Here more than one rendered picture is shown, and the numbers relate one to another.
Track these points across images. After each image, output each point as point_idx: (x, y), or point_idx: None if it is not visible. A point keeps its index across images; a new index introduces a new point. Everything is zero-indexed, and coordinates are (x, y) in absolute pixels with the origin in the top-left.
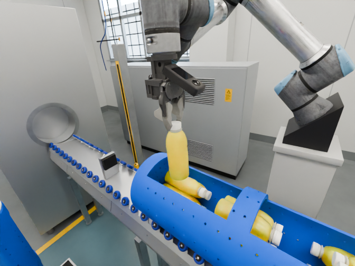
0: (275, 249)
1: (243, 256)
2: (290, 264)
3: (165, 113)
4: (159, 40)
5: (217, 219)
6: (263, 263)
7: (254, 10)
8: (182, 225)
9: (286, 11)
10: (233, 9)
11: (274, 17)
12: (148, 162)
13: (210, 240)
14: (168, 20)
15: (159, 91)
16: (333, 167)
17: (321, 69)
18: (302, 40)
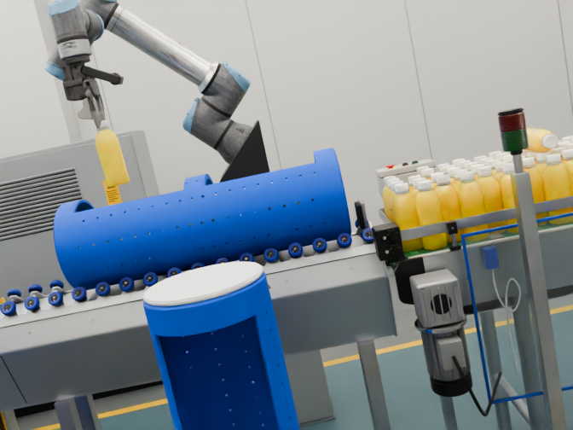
0: (225, 182)
1: (207, 201)
2: (237, 183)
3: (94, 106)
4: (78, 44)
5: (176, 194)
6: (222, 194)
7: (124, 33)
8: (144, 223)
9: (160, 33)
10: None
11: (150, 39)
12: (66, 206)
13: (177, 212)
14: (82, 30)
15: (81, 89)
16: None
17: (221, 87)
18: (188, 60)
